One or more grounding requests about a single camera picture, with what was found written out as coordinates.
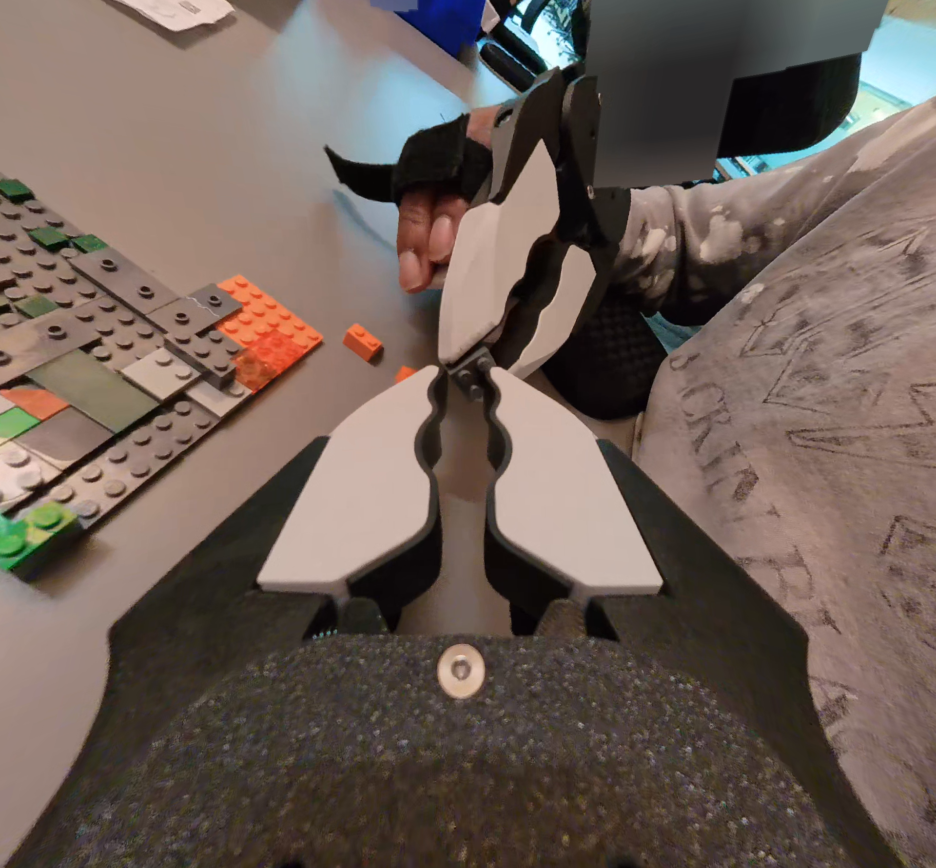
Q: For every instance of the person's right hand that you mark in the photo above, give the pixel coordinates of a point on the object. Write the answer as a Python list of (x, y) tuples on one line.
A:
[(431, 225)]

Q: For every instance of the grey and orange lego build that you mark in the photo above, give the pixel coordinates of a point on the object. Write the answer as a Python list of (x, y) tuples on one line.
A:
[(110, 371)]

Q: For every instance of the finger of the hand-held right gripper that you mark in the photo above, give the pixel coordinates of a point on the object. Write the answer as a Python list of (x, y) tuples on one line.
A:
[(563, 305), (490, 261)]

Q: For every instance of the orange lego slope brick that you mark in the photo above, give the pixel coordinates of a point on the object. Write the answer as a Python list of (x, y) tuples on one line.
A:
[(406, 373), (363, 343)]

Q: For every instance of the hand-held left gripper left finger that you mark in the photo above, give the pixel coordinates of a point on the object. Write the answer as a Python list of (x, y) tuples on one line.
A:
[(351, 510)]

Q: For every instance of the black office chair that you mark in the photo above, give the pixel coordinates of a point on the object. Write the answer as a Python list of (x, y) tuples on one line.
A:
[(534, 20)]

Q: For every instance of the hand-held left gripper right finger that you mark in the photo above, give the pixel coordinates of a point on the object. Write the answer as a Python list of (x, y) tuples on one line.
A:
[(570, 510)]

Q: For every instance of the grey spotted sweatshirt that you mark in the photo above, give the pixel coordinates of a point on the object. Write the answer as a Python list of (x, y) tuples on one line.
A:
[(804, 444)]

